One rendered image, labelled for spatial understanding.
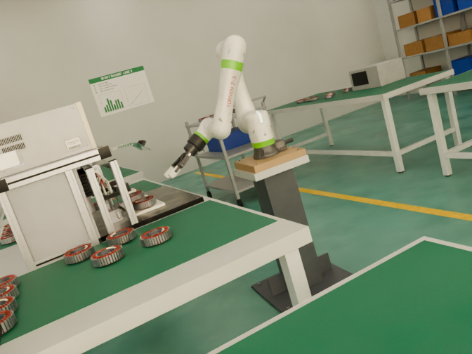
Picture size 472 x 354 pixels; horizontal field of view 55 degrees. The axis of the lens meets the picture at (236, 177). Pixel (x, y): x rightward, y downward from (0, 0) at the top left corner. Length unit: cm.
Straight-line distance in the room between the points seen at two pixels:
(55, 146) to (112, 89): 559
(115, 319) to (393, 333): 68
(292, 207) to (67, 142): 120
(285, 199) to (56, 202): 117
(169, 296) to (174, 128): 662
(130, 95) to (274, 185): 543
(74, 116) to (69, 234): 49
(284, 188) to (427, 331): 172
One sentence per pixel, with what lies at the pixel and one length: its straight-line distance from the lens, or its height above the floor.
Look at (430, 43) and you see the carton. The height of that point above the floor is 90.
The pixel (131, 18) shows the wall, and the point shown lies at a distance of 784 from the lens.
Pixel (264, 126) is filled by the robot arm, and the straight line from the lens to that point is 240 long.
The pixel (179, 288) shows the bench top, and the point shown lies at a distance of 123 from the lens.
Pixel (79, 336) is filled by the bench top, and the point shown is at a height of 74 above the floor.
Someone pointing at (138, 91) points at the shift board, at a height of 152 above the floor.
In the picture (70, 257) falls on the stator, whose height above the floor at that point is 78.
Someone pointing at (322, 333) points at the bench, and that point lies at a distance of 86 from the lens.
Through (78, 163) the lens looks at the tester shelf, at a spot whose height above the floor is 109.
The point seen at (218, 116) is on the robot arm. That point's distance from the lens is 236.
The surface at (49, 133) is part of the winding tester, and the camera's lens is 202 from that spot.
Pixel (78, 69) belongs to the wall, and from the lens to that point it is 755.
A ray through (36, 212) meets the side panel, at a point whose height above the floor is 96.
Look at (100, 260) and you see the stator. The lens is 161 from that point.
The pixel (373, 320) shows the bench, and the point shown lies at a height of 75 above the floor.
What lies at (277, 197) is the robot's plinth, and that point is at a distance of 243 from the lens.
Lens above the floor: 121
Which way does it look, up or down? 11 degrees down
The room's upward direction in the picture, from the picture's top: 17 degrees counter-clockwise
